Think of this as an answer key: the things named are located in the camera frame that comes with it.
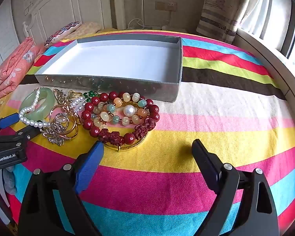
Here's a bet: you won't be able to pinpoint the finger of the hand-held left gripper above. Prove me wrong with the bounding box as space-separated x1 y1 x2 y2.
14 125 44 142
0 112 20 132

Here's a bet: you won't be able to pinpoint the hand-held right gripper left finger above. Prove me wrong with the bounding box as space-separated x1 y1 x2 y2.
18 140 105 236

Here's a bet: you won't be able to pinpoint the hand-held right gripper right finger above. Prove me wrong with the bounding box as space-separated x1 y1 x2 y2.
191 139 279 236

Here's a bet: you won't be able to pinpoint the white pearl necklace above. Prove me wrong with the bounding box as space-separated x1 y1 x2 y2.
19 88 85 128

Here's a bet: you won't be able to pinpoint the wide gold bangle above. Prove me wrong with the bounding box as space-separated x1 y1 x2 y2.
103 128 150 151

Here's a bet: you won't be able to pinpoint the red bead bracelet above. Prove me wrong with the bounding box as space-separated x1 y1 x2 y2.
81 91 161 146

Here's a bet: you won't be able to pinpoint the multicoloured bead bracelet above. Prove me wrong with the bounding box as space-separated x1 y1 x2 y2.
92 92 149 129

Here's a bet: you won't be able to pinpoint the silver cardboard box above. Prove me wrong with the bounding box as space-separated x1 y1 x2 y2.
34 34 183 103

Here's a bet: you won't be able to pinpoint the blue grey knit cloth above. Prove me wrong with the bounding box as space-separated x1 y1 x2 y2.
2 168 18 195

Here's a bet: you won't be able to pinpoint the green jade bangle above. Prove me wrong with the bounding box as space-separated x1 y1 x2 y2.
19 88 55 119

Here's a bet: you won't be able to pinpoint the striped colourful blanket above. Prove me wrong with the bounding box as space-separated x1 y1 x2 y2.
0 29 295 236

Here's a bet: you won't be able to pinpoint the pink floral folded quilt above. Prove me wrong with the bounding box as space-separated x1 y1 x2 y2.
0 37 47 101

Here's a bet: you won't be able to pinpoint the white wardrobe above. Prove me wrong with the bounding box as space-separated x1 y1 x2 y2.
0 5 22 63

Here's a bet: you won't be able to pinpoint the embroidered floral pillow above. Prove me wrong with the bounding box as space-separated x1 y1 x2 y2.
44 22 82 48

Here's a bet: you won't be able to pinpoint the yellow quilted pillow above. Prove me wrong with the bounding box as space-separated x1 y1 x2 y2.
64 22 102 40

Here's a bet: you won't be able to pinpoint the white wooden headboard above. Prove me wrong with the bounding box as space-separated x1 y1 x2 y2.
23 0 126 45

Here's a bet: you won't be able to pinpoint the cream window sill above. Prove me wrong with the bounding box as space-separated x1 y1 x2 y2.
232 27 295 128

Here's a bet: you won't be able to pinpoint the patterned beige curtain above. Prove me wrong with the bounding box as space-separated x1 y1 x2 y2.
196 0 261 45

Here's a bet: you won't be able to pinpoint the white sheer curtain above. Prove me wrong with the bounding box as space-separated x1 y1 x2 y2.
241 0 295 67

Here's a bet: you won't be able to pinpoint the thin gold wire bangles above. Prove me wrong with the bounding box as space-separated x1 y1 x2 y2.
49 104 81 139

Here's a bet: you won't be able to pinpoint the ornate gold chain bracelet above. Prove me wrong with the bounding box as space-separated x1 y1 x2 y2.
53 88 72 106

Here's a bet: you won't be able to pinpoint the small gold ring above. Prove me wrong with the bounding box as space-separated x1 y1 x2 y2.
68 90 83 100

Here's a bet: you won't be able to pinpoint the white labelled cable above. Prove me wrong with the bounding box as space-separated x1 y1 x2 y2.
0 172 13 227

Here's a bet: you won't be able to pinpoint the green bead bracelet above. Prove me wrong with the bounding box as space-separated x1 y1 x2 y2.
83 91 100 102

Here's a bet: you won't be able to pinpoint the white charging cable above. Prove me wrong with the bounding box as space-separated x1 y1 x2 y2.
128 17 168 30

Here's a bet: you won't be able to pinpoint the beige wall socket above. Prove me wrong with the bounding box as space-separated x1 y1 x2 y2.
155 1 177 11

